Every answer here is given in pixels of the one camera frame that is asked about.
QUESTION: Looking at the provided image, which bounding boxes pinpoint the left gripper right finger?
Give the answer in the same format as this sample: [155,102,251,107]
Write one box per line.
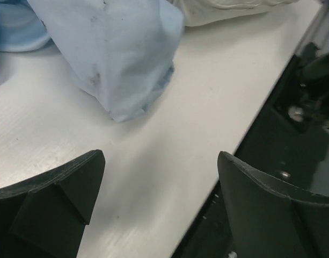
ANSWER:
[217,152,329,257]

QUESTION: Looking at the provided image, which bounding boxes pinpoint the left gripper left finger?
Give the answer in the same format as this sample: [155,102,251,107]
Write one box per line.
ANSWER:
[0,149,105,257]

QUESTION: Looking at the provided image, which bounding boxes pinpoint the light blue pillowcase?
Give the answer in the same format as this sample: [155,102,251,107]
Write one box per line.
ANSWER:
[0,0,184,122]

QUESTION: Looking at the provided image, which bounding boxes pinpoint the white pillow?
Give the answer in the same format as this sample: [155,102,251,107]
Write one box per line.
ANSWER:
[172,0,322,27]

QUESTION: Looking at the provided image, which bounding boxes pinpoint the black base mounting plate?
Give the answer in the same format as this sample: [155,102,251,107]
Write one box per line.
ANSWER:
[173,42,329,257]

